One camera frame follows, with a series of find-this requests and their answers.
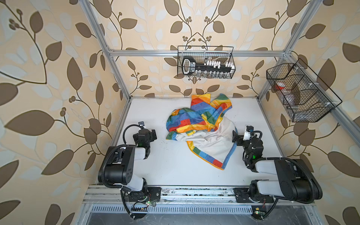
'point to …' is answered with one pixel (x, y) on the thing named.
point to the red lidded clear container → (280, 86)
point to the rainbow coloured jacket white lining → (212, 136)
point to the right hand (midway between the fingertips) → (242, 132)
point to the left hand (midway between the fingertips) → (146, 130)
